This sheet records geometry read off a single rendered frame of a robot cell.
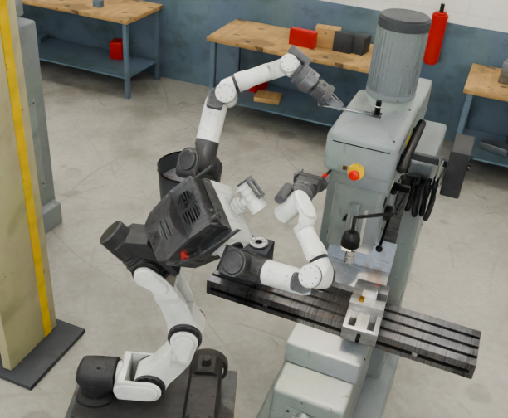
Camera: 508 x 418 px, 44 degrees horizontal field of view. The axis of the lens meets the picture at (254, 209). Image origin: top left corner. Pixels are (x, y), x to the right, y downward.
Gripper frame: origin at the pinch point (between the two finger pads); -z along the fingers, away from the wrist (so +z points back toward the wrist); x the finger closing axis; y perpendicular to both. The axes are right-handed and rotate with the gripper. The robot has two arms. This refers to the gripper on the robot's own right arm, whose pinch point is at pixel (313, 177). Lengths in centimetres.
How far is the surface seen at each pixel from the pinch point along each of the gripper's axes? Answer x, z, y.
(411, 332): -48, -21, 75
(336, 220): -8.5, -14.8, 25.3
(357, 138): -13.1, -2.4, -18.3
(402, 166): -30.5, -4.9, -10.6
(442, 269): -57, -210, 169
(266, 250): 22, -23, 57
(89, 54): 389, -405, 148
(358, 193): -15.1, -14.8, 10.7
